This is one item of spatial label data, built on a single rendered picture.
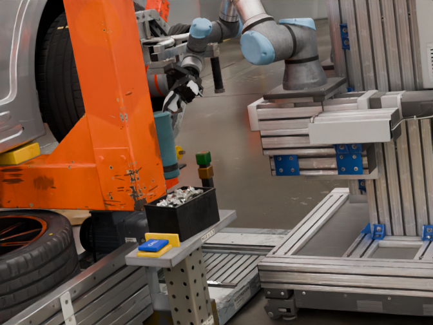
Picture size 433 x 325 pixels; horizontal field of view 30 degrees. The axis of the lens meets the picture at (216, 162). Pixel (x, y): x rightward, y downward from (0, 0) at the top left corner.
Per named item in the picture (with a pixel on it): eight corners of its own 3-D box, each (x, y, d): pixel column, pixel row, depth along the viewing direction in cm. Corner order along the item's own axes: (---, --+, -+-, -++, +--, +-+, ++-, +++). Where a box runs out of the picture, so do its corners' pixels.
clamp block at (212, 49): (201, 56, 333) (199, 43, 332) (220, 54, 328) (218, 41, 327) (194, 58, 329) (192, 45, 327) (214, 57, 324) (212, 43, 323)
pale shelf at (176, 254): (194, 216, 284) (193, 208, 284) (237, 218, 276) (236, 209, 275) (125, 265, 249) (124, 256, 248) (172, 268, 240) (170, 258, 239)
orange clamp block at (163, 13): (152, 24, 338) (155, 5, 341) (167, 22, 334) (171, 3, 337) (142, 17, 333) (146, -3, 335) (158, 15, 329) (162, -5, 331)
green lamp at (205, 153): (202, 162, 276) (200, 150, 275) (212, 162, 274) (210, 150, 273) (196, 165, 273) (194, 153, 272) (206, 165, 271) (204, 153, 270)
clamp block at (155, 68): (156, 72, 305) (154, 59, 303) (177, 71, 300) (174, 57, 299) (149, 75, 300) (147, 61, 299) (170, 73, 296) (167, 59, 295)
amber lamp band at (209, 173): (204, 175, 278) (202, 164, 277) (214, 175, 276) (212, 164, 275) (198, 179, 274) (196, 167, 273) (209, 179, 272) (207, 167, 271)
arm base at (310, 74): (333, 78, 278) (329, 50, 275) (318, 88, 265) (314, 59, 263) (292, 82, 285) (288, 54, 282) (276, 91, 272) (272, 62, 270)
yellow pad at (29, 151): (15, 155, 307) (11, 142, 306) (42, 155, 300) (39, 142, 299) (-11, 166, 296) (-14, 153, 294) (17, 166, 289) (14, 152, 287)
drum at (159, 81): (151, 93, 335) (144, 60, 332) (194, 91, 325) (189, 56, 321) (131, 101, 323) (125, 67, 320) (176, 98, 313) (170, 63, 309)
